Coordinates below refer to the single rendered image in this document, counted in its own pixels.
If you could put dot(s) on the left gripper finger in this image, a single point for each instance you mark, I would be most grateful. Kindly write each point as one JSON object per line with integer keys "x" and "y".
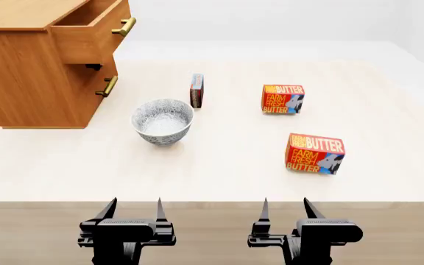
{"x": 107, "y": 211}
{"x": 160, "y": 212}

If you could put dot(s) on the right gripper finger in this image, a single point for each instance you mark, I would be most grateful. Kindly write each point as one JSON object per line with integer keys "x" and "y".
{"x": 313, "y": 211}
{"x": 264, "y": 212}

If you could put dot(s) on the closed wooden drawer front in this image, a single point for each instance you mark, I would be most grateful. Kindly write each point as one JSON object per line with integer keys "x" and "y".
{"x": 99, "y": 110}

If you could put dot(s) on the chocolate pudding box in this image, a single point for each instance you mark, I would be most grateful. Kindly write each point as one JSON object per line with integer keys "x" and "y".
{"x": 197, "y": 92}

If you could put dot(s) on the wooden cabinet body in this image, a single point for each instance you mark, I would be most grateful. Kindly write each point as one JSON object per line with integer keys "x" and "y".
{"x": 24, "y": 82}

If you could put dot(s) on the open wooden drawer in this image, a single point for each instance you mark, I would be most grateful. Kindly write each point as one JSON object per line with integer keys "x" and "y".
{"x": 83, "y": 41}

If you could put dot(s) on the red butter box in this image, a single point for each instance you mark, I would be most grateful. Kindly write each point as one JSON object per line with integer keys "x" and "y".
{"x": 315, "y": 154}
{"x": 282, "y": 99}

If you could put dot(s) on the white patterned ceramic bowl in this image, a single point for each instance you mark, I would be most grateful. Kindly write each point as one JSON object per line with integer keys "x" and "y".
{"x": 162, "y": 121}

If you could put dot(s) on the right black wrist camera box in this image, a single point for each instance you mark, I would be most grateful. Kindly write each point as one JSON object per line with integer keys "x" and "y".
{"x": 328, "y": 230}

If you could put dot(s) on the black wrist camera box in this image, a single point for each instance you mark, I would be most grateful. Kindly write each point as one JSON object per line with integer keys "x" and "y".
{"x": 328, "y": 230}
{"x": 123, "y": 230}

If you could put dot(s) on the left black wrist camera box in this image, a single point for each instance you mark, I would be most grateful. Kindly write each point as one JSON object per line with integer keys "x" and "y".
{"x": 123, "y": 230}

